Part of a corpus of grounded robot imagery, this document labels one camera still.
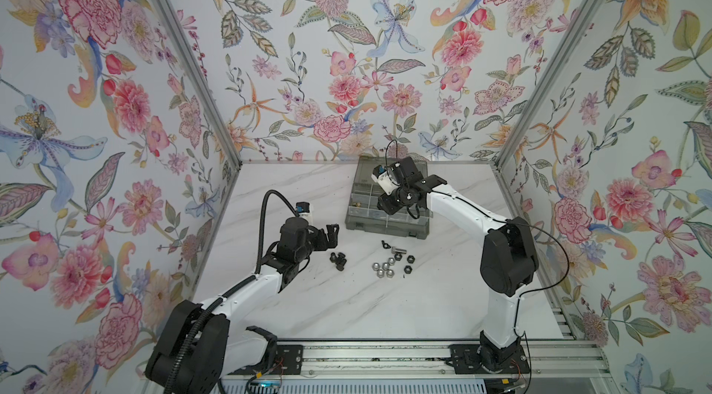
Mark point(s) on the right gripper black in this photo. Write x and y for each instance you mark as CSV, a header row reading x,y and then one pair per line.
x,y
386,205

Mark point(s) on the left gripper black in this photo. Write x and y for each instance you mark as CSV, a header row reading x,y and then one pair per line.
x,y
323,243

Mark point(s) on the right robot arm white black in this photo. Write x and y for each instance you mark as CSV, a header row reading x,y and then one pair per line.
x,y
508,262

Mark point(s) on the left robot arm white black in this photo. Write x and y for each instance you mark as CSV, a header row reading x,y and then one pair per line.
x,y
204,341

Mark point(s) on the black bolts cluster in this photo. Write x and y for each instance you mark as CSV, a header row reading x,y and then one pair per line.
x,y
339,260

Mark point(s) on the grey plastic organizer box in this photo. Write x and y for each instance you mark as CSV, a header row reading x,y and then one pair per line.
x,y
374,205

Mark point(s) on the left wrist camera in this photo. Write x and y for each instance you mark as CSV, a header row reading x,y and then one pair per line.
x,y
303,209

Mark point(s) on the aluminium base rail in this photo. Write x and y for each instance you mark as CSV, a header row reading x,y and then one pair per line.
x,y
440,359

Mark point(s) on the left aluminium corner post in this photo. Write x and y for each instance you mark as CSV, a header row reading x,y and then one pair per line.
x,y
169,19

